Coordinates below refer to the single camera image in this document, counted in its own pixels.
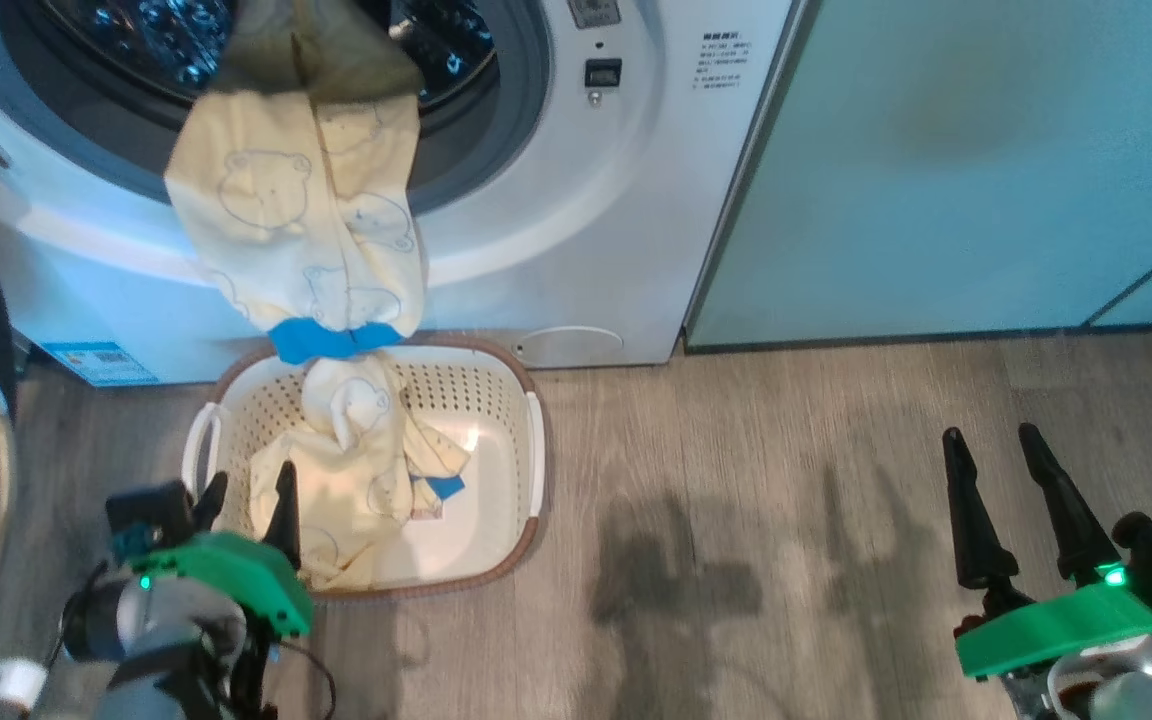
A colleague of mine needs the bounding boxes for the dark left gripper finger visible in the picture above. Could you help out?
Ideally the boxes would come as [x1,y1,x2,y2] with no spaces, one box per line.
[265,460,304,574]
[191,470,230,535]

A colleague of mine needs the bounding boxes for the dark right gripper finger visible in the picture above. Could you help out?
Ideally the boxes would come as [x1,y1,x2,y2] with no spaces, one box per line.
[1018,421,1124,584]
[941,426,1021,593]

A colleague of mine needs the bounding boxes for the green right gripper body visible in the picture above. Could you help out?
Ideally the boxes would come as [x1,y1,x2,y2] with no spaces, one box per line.
[953,565,1152,683]

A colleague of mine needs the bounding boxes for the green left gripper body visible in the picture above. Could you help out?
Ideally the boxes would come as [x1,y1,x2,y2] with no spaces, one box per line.
[129,530,316,640]

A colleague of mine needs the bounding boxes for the cream bear-print pants blue cuffs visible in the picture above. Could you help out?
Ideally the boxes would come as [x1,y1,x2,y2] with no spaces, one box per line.
[163,0,428,367]

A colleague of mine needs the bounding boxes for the pale green cabinet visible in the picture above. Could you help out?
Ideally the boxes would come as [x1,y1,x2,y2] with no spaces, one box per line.
[684,0,1152,348]

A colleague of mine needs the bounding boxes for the white front-load washing machine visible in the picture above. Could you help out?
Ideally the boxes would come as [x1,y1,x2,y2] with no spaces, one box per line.
[0,0,799,388]

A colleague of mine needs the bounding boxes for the blue energy label sticker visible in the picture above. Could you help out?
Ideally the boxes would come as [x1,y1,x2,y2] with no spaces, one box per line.
[40,341,160,389]

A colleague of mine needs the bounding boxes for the cream perforated laundry basket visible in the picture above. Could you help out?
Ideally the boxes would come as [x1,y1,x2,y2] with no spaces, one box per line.
[180,334,548,602]

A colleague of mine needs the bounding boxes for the round white filter cover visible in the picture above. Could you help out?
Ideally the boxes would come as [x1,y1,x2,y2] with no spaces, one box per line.
[513,325,626,370]

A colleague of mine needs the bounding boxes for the grey warning sticker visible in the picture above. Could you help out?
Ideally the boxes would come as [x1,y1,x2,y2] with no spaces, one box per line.
[567,0,624,30]

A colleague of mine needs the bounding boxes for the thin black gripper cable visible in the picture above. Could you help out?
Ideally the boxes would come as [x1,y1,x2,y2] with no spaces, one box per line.
[271,640,339,720]

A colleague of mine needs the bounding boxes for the white cable tag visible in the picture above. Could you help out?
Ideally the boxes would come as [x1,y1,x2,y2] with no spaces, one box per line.
[0,658,49,715]

